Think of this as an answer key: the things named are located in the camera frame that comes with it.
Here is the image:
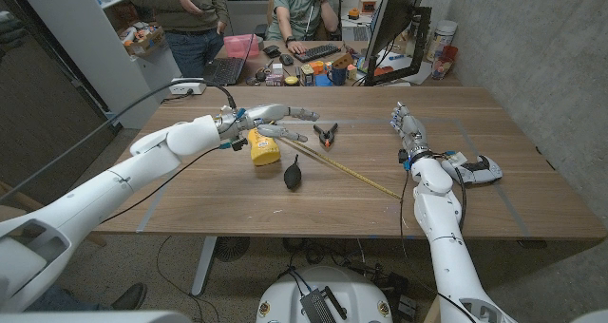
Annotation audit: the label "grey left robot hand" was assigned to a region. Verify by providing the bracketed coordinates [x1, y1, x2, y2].
[216, 103, 321, 152]

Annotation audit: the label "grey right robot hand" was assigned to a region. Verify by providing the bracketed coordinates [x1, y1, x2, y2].
[389, 101, 431, 161]

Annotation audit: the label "black rubber bulb pipette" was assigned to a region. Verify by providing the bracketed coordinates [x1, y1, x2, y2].
[283, 153, 303, 191]

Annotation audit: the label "yellow mustard bottle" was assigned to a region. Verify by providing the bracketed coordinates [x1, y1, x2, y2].
[246, 126, 282, 167]

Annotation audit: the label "black orange pliers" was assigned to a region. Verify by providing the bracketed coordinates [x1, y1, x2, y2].
[313, 122, 340, 148]

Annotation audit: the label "yellow tape measure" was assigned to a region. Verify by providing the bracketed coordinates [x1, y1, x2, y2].
[274, 135, 404, 202]

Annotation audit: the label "black laptop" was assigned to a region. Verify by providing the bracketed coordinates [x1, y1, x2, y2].
[202, 32, 256, 87]

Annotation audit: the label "pink plastic box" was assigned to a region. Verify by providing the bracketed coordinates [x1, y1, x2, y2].
[222, 33, 261, 60]

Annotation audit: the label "white power strip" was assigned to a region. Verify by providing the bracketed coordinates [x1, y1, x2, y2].
[167, 77, 208, 96]

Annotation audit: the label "white grey handheld power tool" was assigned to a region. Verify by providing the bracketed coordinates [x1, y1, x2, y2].
[441, 152, 504, 186]

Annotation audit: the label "black keyboard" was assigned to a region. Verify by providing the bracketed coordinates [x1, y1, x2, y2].
[294, 43, 342, 64]

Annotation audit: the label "blue mug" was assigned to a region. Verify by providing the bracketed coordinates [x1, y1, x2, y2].
[326, 66, 348, 86]

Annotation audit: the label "white lidded canister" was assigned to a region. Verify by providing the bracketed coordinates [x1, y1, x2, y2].
[426, 19, 459, 63]

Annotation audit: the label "seated person green t-shirt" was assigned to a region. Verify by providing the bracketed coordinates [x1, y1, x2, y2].
[265, 0, 341, 56]

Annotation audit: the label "standing person olive sweater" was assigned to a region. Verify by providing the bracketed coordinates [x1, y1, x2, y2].
[123, 0, 230, 78]

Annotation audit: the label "black monitor on stand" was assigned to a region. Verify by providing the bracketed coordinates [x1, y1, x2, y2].
[363, 0, 433, 87]

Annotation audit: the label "cardboard box with items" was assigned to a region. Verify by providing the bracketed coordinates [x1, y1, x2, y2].
[118, 22, 166, 58]

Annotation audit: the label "black round floor fan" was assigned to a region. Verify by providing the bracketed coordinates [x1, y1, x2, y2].
[214, 236, 252, 263]

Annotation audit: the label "white table leg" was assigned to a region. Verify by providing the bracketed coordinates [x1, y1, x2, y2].
[190, 236, 219, 297]

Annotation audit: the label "white shelf unit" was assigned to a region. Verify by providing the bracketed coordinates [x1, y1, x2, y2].
[13, 0, 181, 129]

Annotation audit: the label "white robot torso base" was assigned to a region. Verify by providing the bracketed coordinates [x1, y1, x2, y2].
[256, 265, 394, 323]

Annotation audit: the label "black finned electronics module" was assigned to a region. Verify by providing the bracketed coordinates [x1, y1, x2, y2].
[299, 286, 348, 323]

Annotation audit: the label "person in blue jeans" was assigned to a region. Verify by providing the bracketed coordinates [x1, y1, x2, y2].
[26, 282, 148, 313]

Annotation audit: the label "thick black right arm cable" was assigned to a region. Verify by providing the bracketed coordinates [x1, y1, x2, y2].
[446, 154, 469, 232]

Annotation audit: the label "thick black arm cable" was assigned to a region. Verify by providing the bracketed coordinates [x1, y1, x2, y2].
[0, 77, 238, 203]
[446, 154, 469, 232]

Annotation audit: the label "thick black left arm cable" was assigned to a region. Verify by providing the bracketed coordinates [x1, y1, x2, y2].
[0, 77, 238, 203]

